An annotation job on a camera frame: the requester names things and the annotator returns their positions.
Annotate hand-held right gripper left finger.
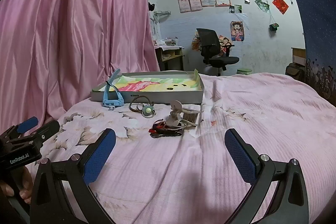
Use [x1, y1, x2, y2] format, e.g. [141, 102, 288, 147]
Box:
[29, 128, 117, 224]

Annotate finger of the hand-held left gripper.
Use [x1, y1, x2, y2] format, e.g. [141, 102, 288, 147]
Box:
[14, 116, 39, 134]
[31, 120, 60, 144]

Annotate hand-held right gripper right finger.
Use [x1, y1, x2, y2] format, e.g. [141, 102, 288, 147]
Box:
[224, 128, 310, 224]

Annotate blue smart watch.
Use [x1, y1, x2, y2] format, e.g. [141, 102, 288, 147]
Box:
[102, 68, 125, 110]

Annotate black braided bracelet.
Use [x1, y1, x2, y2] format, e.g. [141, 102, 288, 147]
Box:
[150, 120, 183, 139]

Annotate brown cord necklace green pendant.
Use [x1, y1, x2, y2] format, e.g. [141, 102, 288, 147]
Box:
[129, 96, 157, 119]

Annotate beige smart watch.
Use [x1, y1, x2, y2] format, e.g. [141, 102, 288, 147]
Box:
[168, 100, 202, 128]

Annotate grey cardboard box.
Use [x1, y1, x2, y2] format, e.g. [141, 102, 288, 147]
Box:
[90, 69, 205, 105]

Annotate person's left hand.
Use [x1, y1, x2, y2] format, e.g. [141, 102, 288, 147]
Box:
[0, 166, 34, 205]

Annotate pink floral bedspread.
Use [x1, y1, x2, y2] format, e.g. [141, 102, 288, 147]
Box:
[26, 72, 336, 224]

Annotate black office chair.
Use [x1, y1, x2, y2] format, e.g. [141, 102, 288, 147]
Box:
[196, 28, 240, 77]

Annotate pink satin curtain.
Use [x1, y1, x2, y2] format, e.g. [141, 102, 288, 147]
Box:
[0, 0, 161, 132]

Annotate brown bag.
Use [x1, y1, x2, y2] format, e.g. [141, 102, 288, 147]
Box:
[285, 63, 306, 81]

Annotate wooden desk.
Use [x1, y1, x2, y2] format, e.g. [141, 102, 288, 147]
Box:
[154, 44, 185, 71]

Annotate blue patterned curtain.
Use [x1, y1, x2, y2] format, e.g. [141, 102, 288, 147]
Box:
[285, 0, 336, 104]

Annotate red paper square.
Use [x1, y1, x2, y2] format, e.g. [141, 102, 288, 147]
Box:
[272, 0, 289, 15]

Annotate cartoon figures wall poster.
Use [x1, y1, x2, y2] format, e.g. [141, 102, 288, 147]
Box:
[192, 30, 236, 53]

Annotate green wall photos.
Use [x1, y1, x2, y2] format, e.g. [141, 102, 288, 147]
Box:
[255, 0, 270, 13]

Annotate wire wall shelf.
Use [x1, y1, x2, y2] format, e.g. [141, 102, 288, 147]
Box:
[153, 10, 172, 18]

